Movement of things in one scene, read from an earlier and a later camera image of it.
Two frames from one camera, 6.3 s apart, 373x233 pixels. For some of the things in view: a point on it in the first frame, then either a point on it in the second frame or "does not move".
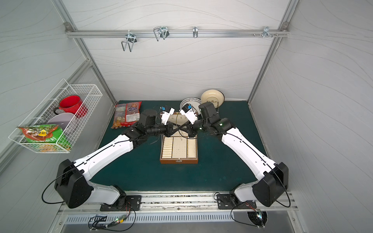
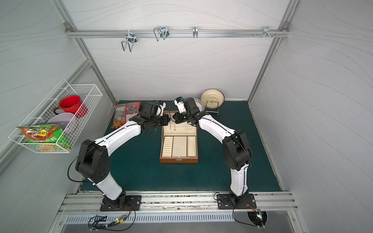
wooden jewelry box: x=178 y=148 does not move
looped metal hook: x=162 y=31 does not move
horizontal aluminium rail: x=178 y=33 does not move
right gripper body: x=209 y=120 to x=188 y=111
